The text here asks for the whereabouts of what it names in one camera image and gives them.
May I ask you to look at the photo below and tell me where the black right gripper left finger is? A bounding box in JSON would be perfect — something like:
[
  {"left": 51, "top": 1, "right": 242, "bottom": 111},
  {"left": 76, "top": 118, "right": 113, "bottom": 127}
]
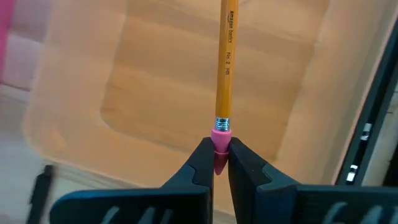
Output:
[{"left": 49, "top": 136, "right": 216, "bottom": 224}]

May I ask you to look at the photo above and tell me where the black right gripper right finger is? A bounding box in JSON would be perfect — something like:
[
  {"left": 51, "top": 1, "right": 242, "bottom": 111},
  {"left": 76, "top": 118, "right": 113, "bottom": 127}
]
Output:
[{"left": 228, "top": 136, "right": 398, "bottom": 224}]

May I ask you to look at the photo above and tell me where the black crayon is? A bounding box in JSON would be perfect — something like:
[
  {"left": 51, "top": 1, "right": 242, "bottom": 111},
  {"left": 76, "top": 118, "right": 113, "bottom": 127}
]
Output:
[{"left": 26, "top": 164, "right": 57, "bottom": 224}]

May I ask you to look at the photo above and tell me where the yellow pencil pink eraser cap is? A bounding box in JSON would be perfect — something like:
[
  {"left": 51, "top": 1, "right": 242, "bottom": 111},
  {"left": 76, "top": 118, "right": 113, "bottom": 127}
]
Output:
[{"left": 210, "top": 0, "right": 239, "bottom": 176}]

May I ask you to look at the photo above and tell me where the translucent pink plastic bin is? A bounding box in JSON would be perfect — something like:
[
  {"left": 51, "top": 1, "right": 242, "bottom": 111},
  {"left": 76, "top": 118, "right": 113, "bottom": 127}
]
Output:
[{"left": 0, "top": 0, "right": 53, "bottom": 91}]

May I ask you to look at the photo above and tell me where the black aluminium table frame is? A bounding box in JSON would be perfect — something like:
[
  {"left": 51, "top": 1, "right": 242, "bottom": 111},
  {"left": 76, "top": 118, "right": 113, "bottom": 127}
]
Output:
[{"left": 335, "top": 18, "right": 398, "bottom": 187}]

